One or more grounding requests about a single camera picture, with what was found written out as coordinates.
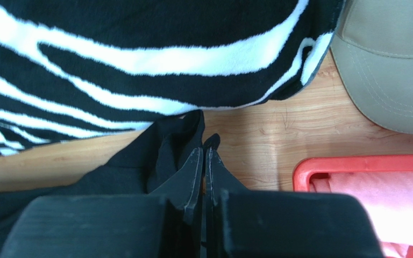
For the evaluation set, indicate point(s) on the beige baseball cap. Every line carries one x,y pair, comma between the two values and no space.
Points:
373,51

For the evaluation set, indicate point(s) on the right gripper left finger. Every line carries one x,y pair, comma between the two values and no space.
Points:
163,223

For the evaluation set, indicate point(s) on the zebra striped pillow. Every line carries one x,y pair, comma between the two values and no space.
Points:
82,69

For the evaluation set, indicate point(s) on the red plastic tray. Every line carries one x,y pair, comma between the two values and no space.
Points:
322,166

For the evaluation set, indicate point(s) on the black t-shirt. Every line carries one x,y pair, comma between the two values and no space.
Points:
138,169

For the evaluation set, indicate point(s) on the rolled pink t-shirt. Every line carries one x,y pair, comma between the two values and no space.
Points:
388,200

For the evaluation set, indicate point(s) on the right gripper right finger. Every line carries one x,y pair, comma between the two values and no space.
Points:
248,223

